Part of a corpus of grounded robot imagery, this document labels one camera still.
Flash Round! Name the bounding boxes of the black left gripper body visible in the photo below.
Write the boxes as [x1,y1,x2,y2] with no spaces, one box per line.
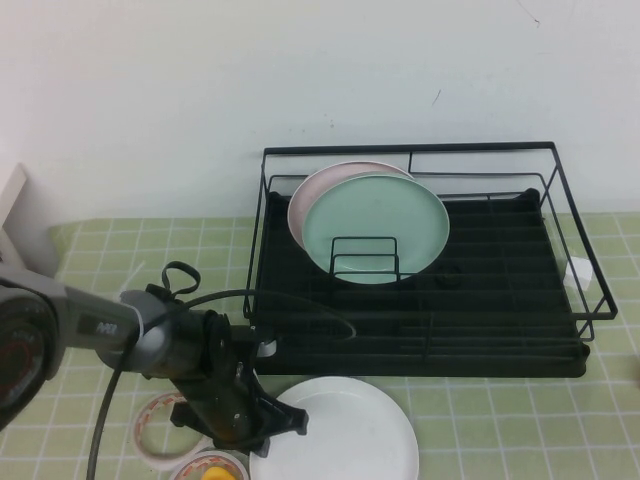
[187,308,274,449]

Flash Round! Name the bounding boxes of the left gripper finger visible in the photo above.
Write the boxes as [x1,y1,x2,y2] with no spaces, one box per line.
[254,384,309,451]
[169,399,204,431]

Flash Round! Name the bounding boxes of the white plate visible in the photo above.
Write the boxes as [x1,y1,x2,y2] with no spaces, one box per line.
[248,375,421,480]

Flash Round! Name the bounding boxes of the pink plate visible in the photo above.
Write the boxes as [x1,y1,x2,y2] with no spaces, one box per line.
[286,159,414,251]

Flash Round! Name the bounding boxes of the mint green plate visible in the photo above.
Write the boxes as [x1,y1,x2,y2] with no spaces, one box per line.
[301,171,451,287]

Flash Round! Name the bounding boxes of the white tape roll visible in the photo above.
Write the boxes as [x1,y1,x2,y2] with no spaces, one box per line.
[133,390,206,469]
[167,448,250,480]

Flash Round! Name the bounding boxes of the green checked tablecloth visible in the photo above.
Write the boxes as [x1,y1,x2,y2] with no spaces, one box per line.
[0,212,640,480]

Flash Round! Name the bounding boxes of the white furniture board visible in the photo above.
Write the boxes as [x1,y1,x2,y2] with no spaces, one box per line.
[0,162,56,274]

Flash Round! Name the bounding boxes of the small white cube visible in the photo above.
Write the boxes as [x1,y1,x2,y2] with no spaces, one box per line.
[563,255,594,290]

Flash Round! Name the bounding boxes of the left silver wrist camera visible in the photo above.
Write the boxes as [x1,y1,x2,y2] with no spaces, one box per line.
[252,334,279,360]

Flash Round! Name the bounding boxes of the black camera cable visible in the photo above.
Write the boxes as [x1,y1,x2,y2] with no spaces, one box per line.
[85,261,357,480]

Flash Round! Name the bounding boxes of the black wire dish rack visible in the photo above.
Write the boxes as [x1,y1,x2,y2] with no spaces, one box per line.
[242,141,619,349]

